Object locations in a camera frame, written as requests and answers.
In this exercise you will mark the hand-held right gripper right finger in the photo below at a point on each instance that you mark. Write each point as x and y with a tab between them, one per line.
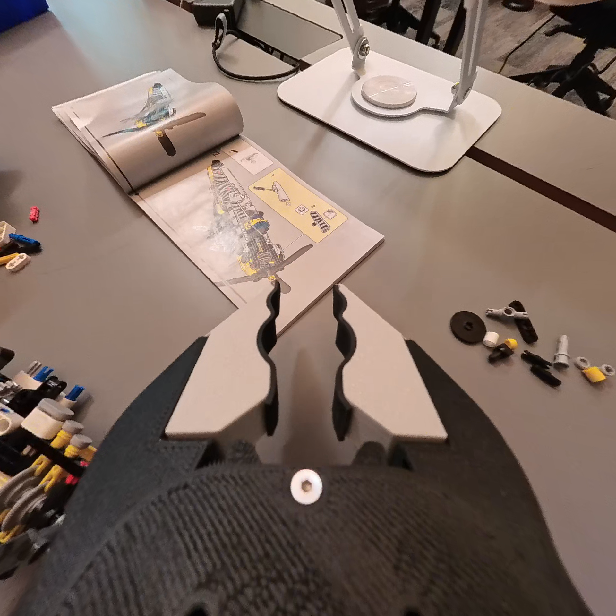
390	385

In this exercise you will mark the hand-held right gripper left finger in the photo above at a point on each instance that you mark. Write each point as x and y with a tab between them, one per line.
221	380

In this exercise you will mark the lego plane model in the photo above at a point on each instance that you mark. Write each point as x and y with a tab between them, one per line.
43	418

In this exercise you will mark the lego instruction booklet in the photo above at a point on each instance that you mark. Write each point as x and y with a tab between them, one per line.
192	202

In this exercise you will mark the pile of loose lego parts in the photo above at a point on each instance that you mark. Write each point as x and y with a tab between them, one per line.
24	240

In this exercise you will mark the white metal tablet stand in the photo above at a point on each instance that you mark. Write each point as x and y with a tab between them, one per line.
409	130

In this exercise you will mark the black battery charger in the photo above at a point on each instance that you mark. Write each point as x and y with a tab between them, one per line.
216	9

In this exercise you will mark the black office chair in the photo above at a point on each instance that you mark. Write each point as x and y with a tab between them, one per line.
577	62

